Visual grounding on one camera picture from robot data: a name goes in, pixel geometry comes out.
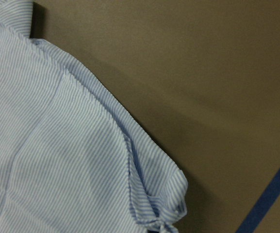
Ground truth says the light blue striped shirt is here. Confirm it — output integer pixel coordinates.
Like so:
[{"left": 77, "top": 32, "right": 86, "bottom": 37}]
[{"left": 0, "top": 0, "right": 188, "bottom": 233}]

